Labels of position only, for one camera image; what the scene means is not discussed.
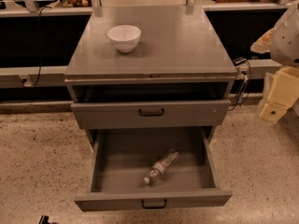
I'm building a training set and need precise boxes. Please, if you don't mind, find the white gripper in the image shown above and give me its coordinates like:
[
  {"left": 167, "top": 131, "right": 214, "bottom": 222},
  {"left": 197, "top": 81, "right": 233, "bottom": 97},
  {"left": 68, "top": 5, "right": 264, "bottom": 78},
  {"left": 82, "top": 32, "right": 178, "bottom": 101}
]
[{"left": 258, "top": 66, "right": 299, "bottom": 124}]

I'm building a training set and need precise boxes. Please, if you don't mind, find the clear plastic water bottle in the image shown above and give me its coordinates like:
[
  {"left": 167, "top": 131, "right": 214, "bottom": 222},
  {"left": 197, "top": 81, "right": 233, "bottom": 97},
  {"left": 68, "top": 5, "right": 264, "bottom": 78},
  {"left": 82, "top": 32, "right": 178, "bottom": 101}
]
[{"left": 143, "top": 149, "right": 179, "bottom": 185}]

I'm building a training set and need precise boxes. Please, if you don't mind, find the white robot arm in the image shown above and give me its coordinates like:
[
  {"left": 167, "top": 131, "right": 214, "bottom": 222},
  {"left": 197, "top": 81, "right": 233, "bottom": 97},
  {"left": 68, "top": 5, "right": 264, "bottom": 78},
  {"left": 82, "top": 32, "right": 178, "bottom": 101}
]
[{"left": 250, "top": 1, "right": 299, "bottom": 124}]

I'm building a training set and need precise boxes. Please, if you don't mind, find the grey drawer cabinet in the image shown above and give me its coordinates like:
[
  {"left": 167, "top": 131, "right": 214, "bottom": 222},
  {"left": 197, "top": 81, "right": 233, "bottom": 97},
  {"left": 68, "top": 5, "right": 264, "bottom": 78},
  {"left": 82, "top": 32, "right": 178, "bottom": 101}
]
[{"left": 65, "top": 6, "right": 236, "bottom": 142}]

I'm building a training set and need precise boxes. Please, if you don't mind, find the open grey middle drawer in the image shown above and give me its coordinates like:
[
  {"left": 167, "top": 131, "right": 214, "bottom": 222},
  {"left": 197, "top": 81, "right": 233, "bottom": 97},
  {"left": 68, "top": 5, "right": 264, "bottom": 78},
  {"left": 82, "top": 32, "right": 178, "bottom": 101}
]
[{"left": 75, "top": 127, "right": 232, "bottom": 211}]

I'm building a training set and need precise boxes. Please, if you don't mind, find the small black box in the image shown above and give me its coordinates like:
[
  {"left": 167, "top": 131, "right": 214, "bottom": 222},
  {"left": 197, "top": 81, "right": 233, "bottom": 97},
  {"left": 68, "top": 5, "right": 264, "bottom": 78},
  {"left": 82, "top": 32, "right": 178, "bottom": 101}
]
[{"left": 233, "top": 57, "right": 247, "bottom": 65}]

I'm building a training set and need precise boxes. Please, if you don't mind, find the white ceramic bowl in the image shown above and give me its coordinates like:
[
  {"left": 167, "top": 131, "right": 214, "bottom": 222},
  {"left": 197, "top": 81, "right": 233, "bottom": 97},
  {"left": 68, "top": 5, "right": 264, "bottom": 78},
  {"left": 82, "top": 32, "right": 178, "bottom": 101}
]
[{"left": 107, "top": 25, "right": 141, "bottom": 52}]

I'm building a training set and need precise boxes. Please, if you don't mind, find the black object floor bottom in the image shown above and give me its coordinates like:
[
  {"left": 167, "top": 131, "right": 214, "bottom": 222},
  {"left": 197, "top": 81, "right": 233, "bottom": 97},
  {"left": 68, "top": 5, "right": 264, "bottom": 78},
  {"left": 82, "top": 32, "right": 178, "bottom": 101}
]
[{"left": 38, "top": 216, "right": 50, "bottom": 224}]

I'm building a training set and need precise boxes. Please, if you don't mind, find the black cables right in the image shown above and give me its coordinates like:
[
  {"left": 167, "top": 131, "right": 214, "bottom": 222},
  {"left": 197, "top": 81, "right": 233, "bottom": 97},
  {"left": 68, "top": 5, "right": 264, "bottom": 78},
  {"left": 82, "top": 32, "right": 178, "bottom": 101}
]
[{"left": 228, "top": 59, "right": 252, "bottom": 112}]

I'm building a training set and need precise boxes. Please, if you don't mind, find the black drawer handle upper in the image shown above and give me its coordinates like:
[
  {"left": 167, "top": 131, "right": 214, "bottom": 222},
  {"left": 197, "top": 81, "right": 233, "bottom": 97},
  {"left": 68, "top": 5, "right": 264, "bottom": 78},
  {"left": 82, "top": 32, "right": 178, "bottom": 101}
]
[{"left": 138, "top": 108, "right": 164, "bottom": 117}]

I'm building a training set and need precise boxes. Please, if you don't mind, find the black drawer handle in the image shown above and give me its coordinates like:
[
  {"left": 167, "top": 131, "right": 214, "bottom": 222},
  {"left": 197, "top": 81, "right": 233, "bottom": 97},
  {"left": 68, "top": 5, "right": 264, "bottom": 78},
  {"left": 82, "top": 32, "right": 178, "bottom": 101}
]
[
  {"left": 141, "top": 199, "right": 167, "bottom": 209},
  {"left": 138, "top": 108, "right": 164, "bottom": 117}
]

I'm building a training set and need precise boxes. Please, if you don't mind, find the black drawer handle lower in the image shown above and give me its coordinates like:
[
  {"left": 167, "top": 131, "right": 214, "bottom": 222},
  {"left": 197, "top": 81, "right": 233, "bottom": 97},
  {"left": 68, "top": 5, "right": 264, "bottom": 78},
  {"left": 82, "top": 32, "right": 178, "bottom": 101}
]
[{"left": 141, "top": 199, "right": 167, "bottom": 209}]

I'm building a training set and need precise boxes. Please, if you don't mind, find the black power cable left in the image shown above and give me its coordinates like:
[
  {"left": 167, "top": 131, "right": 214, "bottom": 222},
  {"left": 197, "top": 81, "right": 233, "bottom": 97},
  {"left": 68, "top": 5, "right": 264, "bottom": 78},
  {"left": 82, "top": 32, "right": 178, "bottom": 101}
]
[{"left": 21, "top": 5, "right": 53, "bottom": 88}]

